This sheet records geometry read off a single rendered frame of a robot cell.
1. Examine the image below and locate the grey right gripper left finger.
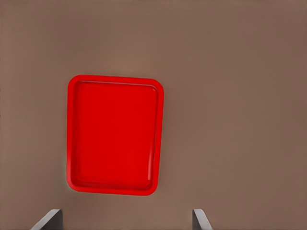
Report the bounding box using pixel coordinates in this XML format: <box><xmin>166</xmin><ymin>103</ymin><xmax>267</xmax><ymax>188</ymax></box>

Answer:
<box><xmin>30</xmin><ymin>208</ymin><xmax>63</xmax><ymax>230</ymax></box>

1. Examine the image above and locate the red rectangular plastic tray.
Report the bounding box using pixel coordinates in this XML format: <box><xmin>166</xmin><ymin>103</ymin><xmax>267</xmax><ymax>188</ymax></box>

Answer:
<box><xmin>66</xmin><ymin>74</ymin><xmax>165</xmax><ymax>196</ymax></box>

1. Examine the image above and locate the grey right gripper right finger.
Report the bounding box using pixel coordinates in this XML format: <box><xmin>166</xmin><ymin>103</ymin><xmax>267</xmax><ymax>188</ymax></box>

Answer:
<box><xmin>192</xmin><ymin>208</ymin><xmax>213</xmax><ymax>230</ymax></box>

